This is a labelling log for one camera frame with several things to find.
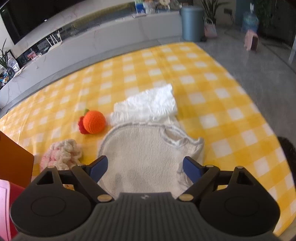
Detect pink white knit scrunchie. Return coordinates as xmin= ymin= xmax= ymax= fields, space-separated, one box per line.
xmin=39 ymin=139 xmax=82 ymax=172

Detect orange crocheted fruit toy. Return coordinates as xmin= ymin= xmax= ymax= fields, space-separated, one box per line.
xmin=78 ymin=109 xmax=106 ymax=135

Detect white baby bib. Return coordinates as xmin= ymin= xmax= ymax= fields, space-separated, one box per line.
xmin=98 ymin=123 xmax=205 ymax=198

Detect orange cardboard box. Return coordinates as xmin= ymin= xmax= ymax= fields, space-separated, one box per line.
xmin=0 ymin=132 xmax=34 ymax=188

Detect yellow white checkered cloth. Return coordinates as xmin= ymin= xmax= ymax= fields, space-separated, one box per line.
xmin=1 ymin=42 xmax=295 ymax=235

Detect red box lid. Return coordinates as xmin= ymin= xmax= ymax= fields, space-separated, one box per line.
xmin=0 ymin=180 xmax=24 ymax=241

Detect white folded cloth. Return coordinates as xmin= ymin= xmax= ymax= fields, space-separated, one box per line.
xmin=109 ymin=84 xmax=178 ymax=126

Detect white marble TV console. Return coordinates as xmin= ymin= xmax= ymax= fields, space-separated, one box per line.
xmin=1 ymin=11 xmax=182 ymax=108

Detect potted plant on console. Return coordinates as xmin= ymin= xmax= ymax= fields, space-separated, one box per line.
xmin=0 ymin=39 xmax=15 ymax=79

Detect white wifi router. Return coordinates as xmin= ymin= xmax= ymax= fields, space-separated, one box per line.
xmin=45 ymin=30 xmax=62 ymax=48

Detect pink space heater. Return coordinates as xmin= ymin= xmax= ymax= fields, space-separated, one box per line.
xmin=244 ymin=30 xmax=259 ymax=51

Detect pastel woven handbag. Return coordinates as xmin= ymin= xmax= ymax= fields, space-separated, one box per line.
xmin=204 ymin=17 xmax=217 ymax=38

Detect blue-grey cylindrical trash bin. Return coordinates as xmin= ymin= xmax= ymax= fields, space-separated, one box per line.
xmin=181 ymin=6 xmax=204 ymax=42

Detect blue water jug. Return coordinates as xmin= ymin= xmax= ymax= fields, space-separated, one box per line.
xmin=241 ymin=3 xmax=259 ymax=33

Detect tall green floor plant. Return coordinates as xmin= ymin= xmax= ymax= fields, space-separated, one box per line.
xmin=201 ymin=0 xmax=230 ymax=24

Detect black wall television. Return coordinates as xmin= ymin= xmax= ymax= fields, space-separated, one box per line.
xmin=1 ymin=0 xmax=79 ymax=44

